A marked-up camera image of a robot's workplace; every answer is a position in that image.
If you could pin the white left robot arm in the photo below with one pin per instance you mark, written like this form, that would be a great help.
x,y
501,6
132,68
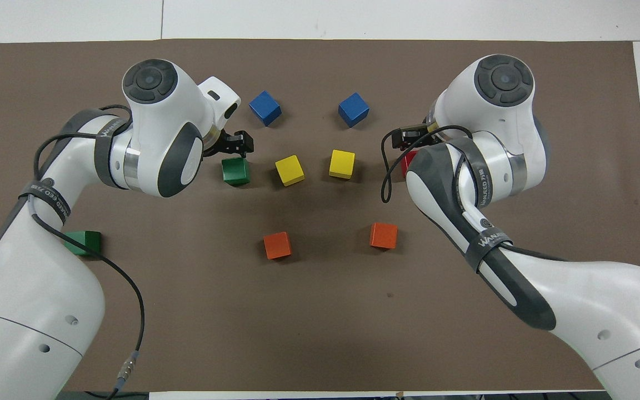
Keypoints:
x,y
36,311

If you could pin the blue wooden cube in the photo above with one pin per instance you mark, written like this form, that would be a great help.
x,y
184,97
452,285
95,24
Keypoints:
x,y
353,109
265,108

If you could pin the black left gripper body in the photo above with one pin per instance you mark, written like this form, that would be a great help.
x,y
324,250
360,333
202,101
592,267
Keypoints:
x,y
223,144

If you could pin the green wooden cube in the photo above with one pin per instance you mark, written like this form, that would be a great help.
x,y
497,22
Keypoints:
x,y
235,172
88,241

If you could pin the red wooden cube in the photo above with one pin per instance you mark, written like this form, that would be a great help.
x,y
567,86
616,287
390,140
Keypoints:
x,y
407,164

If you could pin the brown table mat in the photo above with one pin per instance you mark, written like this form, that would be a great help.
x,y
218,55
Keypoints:
x,y
320,322

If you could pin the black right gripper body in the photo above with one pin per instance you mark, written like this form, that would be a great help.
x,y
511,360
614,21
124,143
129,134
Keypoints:
x,y
420,138

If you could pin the yellow wooden cube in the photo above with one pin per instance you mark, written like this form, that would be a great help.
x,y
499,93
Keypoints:
x,y
289,169
342,163

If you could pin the orange wooden cube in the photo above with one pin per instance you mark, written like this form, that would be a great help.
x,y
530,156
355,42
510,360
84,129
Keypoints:
x,y
277,245
384,235

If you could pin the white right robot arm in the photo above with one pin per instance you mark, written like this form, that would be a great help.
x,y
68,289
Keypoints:
x,y
575,289

